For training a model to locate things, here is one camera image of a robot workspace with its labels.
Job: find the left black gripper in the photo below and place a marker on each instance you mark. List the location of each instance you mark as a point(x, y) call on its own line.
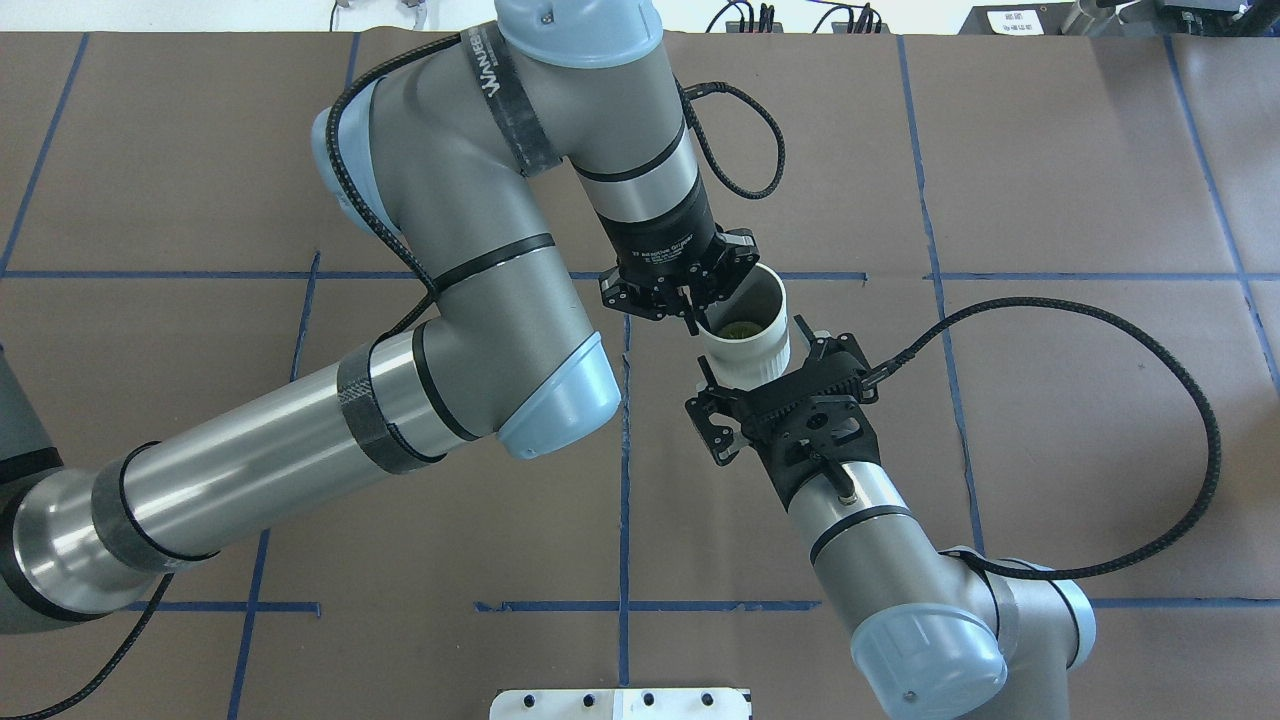
point(664, 243)

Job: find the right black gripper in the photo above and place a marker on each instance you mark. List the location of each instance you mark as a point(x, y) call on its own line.
point(717, 418)

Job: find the white ribbed cup with handle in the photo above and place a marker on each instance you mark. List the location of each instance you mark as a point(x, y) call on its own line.
point(749, 364)

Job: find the yellow-green lemon slice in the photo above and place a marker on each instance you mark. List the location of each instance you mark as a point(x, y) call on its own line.
point(740, 330)

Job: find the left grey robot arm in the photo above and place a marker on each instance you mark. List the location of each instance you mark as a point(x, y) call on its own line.
point(166, 237)

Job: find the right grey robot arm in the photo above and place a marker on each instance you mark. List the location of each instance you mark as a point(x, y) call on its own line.
point(935, 636)

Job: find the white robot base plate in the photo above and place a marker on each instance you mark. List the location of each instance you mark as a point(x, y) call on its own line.
point(624, 703)

